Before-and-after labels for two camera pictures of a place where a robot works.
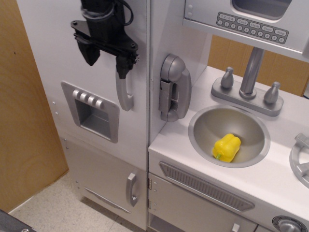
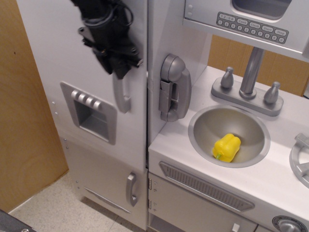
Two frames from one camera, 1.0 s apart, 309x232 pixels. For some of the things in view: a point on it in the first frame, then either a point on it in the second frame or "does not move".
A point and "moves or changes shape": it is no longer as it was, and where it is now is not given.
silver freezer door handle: (130, 181) does not move
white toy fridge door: (92, 107) does not move
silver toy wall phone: (175, 90) does not move
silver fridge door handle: (127, 101) moves or changes shape
